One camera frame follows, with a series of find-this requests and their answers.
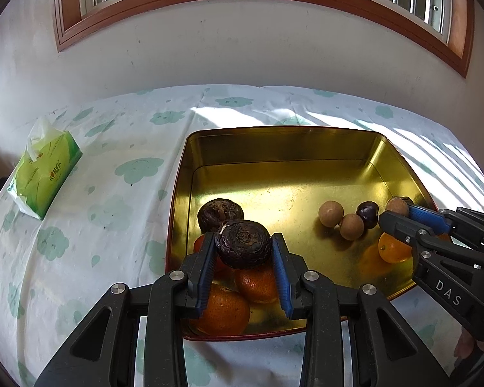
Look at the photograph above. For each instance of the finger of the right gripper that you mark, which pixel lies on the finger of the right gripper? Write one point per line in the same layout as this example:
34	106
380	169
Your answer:
463	226
421	240

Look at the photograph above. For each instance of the wrinkled dark fruit back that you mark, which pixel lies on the wrinkled dark fruit back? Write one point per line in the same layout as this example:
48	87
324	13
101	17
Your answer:
242	244

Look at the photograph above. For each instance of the brown longan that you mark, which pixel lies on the brown longan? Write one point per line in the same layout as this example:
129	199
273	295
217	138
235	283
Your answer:
330	213
351	227
398	205

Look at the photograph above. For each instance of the person right hand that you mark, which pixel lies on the person right hand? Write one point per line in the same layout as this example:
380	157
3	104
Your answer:
465	345

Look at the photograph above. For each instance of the red cherry tomato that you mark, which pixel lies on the red cherry tomato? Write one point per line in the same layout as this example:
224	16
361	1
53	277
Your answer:
198	243

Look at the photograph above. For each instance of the large front mandarin orange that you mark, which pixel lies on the large front mandarin orange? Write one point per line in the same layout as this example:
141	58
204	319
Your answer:
227	313

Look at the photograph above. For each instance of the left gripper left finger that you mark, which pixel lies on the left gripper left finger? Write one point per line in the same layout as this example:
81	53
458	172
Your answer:
101	351

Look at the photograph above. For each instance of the cloud pattern tablecloth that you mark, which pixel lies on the cloud pattern tablecloth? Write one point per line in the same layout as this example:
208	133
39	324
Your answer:
128	211

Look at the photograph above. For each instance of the green tissue pack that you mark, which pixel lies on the green tissue pack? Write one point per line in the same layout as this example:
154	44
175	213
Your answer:
49	157

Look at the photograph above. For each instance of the small orange kumquat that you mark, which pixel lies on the small orange kumquat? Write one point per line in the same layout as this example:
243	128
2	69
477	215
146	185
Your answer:
392	250

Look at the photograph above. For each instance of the blemished mandarin orange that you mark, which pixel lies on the blemished mandarin orange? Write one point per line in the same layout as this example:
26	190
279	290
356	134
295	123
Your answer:
257	285

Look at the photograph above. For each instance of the dark purple plum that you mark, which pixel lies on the dark purple plum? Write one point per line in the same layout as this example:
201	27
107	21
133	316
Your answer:
368	212

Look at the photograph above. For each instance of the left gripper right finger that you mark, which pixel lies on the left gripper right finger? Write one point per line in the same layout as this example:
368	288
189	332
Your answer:
384	349

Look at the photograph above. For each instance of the wrinkled dark fruit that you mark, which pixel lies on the wrinkled dark fruit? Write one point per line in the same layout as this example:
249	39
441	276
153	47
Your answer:
213	214
242	244

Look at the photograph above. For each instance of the red toffee tin box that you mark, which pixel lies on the red toffee tin box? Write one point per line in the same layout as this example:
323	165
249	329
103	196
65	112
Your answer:
280	176

